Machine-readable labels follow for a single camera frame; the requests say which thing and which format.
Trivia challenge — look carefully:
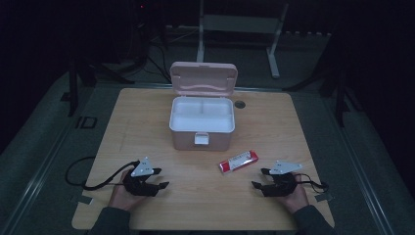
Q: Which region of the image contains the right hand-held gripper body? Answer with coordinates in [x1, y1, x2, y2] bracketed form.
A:
[260, 160, 303, 198]

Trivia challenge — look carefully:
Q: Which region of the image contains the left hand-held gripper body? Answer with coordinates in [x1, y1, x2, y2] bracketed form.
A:
[122, 156, 161, 198]

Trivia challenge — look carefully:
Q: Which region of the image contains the red and white packet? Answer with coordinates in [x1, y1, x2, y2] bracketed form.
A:
[218, 149, 260, 175]

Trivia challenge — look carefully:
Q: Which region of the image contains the pink storage box with lid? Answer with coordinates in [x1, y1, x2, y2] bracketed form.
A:
[168, 61, 239, 153]

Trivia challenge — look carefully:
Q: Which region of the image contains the white plastic tray insert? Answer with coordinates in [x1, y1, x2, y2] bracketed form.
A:
[169, 96, 236, 134]

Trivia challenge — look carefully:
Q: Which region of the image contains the person's right hand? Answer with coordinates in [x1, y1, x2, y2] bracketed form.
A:
[279, 173, 310, 215]

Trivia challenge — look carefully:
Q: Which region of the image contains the person's left hand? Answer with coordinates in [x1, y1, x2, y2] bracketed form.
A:
[108, 169, 149, 212]

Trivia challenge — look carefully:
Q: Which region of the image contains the grey tape piece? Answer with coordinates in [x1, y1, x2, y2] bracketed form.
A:
[69, 194, 94, 207]
[314, 192, 335, 203]

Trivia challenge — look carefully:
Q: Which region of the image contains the black tripod stand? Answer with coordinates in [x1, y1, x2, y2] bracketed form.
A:
[60, 57, 135, 118]
[281, 33, 364, 129]

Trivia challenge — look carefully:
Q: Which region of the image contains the white metal stand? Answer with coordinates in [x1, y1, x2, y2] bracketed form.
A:
[195, 0, 291, 79]

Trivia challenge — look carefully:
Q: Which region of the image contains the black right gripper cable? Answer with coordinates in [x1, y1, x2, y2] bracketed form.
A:
[297, 172, 330, 194]

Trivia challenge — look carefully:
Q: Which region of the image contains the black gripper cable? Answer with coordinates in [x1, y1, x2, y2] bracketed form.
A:
[65, 156, 140, 192]
[297, 172, 330, 194]

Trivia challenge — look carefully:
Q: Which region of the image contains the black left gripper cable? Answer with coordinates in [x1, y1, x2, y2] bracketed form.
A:
[65, 156, 140, 192]

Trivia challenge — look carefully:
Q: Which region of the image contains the black floor cable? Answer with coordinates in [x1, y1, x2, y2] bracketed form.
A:
[142, 40, 174, 85]

